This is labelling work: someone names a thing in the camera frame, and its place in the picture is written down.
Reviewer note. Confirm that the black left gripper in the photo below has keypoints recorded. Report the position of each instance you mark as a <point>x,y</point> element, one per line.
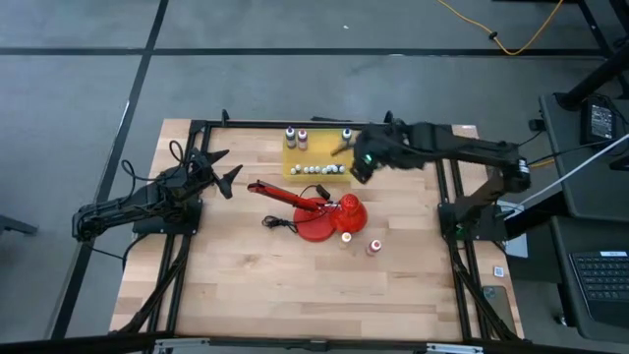
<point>196,174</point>

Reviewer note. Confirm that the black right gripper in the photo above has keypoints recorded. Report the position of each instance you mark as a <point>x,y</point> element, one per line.
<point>378,147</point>

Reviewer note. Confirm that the blue cap food coloring bottle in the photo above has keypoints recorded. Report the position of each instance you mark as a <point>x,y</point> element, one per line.
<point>347,134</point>

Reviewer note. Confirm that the pink cap food coloring bottle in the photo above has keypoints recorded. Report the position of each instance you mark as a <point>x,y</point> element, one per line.
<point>302,138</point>

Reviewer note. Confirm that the purple cap food coloring bottle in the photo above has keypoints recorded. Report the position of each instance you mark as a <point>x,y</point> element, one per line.
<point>290,136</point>

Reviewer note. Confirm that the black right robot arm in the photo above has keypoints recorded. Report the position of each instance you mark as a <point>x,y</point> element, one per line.
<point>472,147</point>

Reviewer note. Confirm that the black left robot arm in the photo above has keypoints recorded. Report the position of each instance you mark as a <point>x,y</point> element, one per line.
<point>123,206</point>

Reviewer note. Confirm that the yellow cap food coloring bottle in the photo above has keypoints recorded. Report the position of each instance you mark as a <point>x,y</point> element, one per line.
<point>346,239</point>

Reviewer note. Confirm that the red cap food coloring bottle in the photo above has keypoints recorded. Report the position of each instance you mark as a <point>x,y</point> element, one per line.
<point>373,247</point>

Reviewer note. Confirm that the yellow translucent plastic bin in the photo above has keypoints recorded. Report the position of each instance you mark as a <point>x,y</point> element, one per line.
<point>319,152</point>

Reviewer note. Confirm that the red desk lamp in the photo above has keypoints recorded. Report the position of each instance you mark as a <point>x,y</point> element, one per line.
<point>314,226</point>

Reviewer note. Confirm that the black power plug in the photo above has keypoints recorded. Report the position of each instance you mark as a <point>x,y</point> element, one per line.
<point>535,125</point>

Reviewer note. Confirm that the small white square tag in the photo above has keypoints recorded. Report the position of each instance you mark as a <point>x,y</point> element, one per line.
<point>498,271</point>

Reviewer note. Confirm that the grey chair foot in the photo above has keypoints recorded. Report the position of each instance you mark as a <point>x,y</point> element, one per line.
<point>15,225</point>

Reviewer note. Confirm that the dark smartphone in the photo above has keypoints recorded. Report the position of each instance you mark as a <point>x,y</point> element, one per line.
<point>498,305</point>

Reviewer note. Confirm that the white rod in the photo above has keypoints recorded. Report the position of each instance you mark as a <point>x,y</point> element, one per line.
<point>575,169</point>

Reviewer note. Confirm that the dark grey side desk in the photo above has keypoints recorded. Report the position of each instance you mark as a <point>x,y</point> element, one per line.
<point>589,196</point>

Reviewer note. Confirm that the black stand leg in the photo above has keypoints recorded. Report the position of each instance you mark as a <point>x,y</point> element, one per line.
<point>589,81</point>

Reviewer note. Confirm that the black power adapter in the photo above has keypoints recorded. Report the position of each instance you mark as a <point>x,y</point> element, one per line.
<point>602,120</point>

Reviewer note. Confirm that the black keyboard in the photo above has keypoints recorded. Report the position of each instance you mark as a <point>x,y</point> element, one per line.
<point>602,280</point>

